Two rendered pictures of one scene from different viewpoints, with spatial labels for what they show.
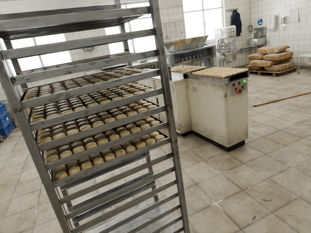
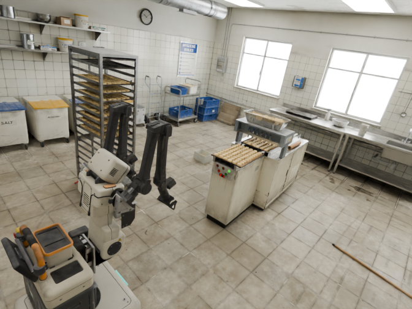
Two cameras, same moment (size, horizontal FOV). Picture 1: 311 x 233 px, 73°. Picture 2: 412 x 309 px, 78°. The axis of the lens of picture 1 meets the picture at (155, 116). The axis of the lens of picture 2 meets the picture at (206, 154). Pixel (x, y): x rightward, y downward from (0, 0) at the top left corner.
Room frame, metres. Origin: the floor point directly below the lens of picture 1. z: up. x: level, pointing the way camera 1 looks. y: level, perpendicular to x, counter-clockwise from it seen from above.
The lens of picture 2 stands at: (0.61, -3.00, 2.08)
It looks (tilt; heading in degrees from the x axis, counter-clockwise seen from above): 24 degrees down; 58
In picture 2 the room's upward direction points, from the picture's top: 9 degrees clockwise
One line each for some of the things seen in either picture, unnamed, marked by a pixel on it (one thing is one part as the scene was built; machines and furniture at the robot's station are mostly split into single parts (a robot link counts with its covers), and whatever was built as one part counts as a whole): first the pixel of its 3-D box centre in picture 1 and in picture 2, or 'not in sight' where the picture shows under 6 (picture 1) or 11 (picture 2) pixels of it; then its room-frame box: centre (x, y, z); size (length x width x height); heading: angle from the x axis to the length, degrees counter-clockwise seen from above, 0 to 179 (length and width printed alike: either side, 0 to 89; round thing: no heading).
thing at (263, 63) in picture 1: (263, 62); not in sight; (5.77, -3.18, 0.32); 0.72 x 0.42 x 0.17; 23
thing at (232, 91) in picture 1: (238, 86); (223, 171); (2.17, -0.92, 0.77); 0.24 x 0.04 x 0.14; 114
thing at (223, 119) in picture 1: (215, 107); (234, 184); (2.50, -0.77, 0.45); 0.70 x 0.34 x 0.90; 24
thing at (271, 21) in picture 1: (258, 37); not in sight; (6.73, -3.52, 0.93); 0.99 x 0.38 x 1.09; 19
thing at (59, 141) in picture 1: (108, 125); (89, 118); (0.90, 0.22, 1.05); 0.64 x 0.03 x 0.03; 114
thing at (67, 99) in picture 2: not in sight; (84, 116); (0.99, 2.37, 0.38); 0.64 x 0.54 x 0.77; 108
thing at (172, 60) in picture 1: (188, 62); (262, 137); (2.97, -0.57, 1.01); 0.72 x 0.33 x 0.34; 114
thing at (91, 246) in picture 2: not in sight; (95, 241); (0.76, -1.49, 0.68); 0.28 x 0.27 x 0.25; 109
